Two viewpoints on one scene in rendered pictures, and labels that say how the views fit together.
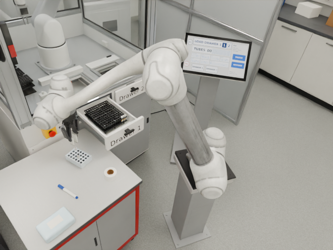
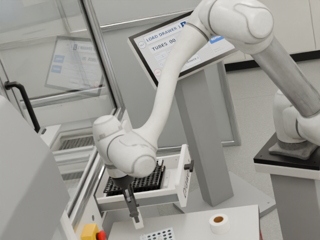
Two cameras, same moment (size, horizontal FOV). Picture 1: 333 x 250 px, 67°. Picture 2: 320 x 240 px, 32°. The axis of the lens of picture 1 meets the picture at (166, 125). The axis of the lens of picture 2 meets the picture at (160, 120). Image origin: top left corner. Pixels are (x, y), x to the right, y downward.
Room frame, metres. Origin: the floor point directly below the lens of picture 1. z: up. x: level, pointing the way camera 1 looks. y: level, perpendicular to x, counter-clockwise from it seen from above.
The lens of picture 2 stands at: (-0.58, 1.06, 2.04)
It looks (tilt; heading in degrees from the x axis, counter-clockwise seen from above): 26 degrees down; 335
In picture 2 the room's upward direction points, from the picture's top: 16 degrees counter-clockwise
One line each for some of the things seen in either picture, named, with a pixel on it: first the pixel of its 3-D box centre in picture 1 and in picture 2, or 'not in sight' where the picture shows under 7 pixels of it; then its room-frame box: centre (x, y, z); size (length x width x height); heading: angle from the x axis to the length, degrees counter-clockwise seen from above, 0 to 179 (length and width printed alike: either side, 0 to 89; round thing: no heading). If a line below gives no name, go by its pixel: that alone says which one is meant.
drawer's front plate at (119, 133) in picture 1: (125, 132); (184, 174); (1.11, 0.25, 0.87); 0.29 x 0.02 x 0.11; 140
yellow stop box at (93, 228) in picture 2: (49, 130); (92, 237); (1.05, 0.69, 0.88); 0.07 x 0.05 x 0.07; 140
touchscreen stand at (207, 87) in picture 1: (202, 112); (206, 135); (1.87, -0.32, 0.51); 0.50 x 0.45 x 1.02; 176
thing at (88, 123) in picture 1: (105, 116); (134, 183); (1.25, 0.41, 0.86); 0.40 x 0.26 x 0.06; 50
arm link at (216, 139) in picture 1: (210, 146); (294, 111); (1.01, -0.26, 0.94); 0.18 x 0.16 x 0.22; 179
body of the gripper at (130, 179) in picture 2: (68, 118); (125, 183); (1.00, 0.53, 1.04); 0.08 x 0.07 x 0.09; 156
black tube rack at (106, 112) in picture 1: (105, 117); (135, 182); (1.24, 0.40, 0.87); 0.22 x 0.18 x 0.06; 50
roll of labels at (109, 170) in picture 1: (110, 174); (219, 224); (0.86, 0.28, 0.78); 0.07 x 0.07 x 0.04
